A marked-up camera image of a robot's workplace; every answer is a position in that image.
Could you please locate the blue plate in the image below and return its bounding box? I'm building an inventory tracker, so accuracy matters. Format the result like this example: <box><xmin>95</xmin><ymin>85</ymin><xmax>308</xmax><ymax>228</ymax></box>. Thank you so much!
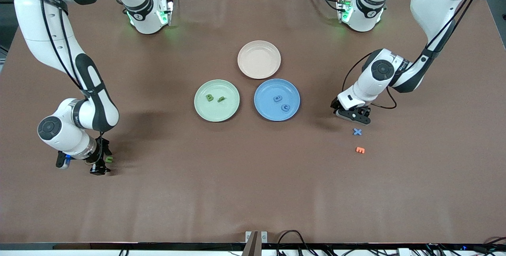
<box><xmin>254</xmin><ymin>78</ymin><xmax>301</xmax><ymax>122</ymax></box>

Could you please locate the beige plate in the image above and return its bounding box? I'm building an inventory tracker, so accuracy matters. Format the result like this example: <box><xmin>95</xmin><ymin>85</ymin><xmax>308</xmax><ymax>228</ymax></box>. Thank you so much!
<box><xmin>237</xmin><ymin>40</ymin><xmax>282</xmax><ymax>79</ymax></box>

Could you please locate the brown table cover sheet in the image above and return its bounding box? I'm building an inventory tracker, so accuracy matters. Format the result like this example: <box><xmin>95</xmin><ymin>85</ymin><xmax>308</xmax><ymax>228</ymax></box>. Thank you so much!
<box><xmin>0</xmin><ymin>0</ymin><xmax>506</xmax><ymax>245</ymax></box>

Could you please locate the green plate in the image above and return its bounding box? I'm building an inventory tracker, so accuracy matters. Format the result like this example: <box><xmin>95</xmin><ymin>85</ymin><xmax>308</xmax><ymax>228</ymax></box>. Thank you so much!
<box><xmin>194</xmin><ymin>79</ymin><xmax>241</xmax><ymax>122</ymax></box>

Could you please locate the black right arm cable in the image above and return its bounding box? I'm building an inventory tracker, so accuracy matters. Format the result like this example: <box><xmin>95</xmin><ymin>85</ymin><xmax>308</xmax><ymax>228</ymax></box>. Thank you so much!
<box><xmin>40</xmin><ymin>0</ymin><xmax>109</xmax><ymax>144</ymax></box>

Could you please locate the black looped cable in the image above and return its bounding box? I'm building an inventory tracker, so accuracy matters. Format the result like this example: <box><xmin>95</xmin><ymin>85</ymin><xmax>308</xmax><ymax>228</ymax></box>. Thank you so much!
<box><xmin>277</xmin><ymin>230</ymin><xmax>313</xmax><ymax>256</ymax></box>

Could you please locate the grey metal bracket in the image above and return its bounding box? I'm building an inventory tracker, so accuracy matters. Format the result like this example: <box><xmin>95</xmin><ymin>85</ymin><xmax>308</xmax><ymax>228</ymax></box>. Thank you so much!
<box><xmin>245</xmin><ymin>231</ymin><xmax>268</xmax><ymax>244</ymax></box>

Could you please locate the brown camera pole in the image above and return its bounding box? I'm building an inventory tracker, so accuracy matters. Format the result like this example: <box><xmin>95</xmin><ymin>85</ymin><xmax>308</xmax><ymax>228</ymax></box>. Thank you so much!
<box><xmin>241</xmin><ymin>231</ymin><xmax>259</xmax><ymax>256</ymax></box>

